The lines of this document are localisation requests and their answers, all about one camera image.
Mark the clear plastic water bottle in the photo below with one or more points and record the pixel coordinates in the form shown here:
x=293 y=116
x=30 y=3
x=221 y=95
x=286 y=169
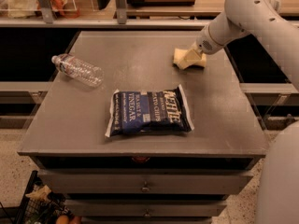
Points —
x=79 y=70

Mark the upper grey drawer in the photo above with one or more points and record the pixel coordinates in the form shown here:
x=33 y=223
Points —
x=142 y=182

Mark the blue potato chip bag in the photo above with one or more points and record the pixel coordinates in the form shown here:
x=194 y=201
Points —
x=149 y=111

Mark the black wire basket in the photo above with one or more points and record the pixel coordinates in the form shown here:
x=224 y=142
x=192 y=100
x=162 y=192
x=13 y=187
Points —
x=39 y=205

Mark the clear acrylic box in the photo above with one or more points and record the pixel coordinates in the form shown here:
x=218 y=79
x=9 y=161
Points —
x=30 y=8

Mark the grey drawer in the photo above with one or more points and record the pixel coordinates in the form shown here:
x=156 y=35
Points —
x=142 y=182
x=145 y=208

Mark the grey metal shelf rail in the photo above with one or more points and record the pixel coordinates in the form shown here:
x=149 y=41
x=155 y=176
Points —
x=112 y=24

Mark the grey drawer cabinet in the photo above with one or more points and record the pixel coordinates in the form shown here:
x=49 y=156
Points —
x=153 y=144

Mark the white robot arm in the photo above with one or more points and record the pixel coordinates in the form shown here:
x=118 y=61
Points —
x=278 y=195

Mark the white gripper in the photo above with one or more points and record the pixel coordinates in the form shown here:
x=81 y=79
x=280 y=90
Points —
x=207 y=43

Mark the lower grey drawer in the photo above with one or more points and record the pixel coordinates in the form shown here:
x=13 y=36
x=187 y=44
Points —
x=145 y=208

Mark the yellow sponge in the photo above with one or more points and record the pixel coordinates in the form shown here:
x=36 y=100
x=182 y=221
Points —
x=184 y=58

